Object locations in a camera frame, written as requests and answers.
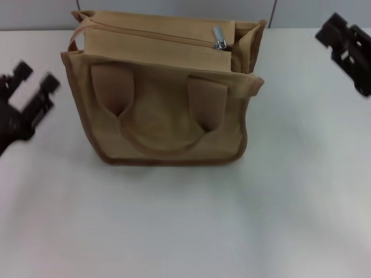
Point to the khaki canvas food bag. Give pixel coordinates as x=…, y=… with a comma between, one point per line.
x=162, y=116

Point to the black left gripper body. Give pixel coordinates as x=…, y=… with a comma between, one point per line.
x=13, y=124

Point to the silver metal zipper pull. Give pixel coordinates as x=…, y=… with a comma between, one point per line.
x=219, y=37

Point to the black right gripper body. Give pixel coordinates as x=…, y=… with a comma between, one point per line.
x=358, y=66

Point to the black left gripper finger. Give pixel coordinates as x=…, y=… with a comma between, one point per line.
x=45, y=98
x=18, y=73

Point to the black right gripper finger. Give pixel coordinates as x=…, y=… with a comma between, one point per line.
x=331, y=30
x=359, y=36

